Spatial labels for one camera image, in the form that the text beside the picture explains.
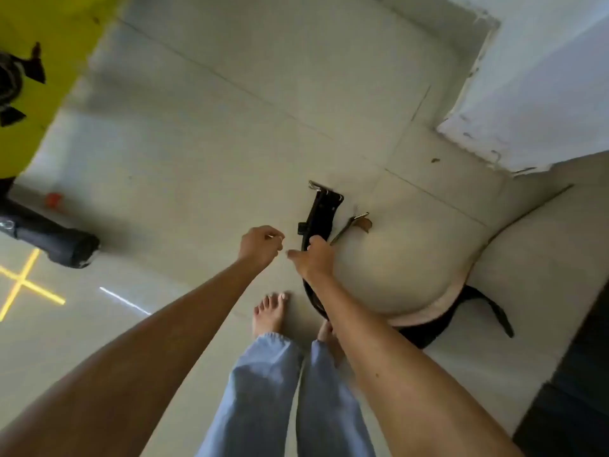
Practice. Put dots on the person's left forearm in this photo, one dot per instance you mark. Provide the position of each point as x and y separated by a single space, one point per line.
142 349

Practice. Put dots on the person's left foot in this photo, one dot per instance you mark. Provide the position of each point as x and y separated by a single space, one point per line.
269 315

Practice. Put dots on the black leather belt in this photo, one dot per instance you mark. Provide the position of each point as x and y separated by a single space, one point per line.
319 218

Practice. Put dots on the small red object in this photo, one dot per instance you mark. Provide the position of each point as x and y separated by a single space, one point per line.
53 200

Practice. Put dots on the person's right thumb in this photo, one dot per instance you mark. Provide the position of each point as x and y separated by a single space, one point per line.
297 256

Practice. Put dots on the light blue jeans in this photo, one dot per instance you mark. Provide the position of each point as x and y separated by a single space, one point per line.
259 399

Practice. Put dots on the person's left hand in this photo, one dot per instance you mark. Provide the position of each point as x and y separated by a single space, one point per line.
257 246

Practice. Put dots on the person's right forearm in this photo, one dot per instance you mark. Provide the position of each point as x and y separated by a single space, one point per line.
385 371

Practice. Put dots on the person's right hand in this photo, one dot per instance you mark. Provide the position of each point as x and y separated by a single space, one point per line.
315 262

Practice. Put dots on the person's right foot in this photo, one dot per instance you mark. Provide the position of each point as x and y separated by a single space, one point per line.
328 338

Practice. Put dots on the person's left fingers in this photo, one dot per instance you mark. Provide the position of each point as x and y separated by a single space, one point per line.
273 240

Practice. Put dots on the yellow cloth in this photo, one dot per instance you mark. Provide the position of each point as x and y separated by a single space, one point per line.
57 28

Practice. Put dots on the black cylindrical bag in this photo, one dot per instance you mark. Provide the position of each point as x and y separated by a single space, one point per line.
52 235

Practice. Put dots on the person's foot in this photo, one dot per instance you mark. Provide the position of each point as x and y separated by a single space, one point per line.
269 315
328 338

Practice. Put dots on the tan leather belt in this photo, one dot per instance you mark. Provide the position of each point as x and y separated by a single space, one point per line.
353 225

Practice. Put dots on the dark furniture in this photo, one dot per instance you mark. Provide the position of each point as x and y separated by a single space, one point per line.
571 390

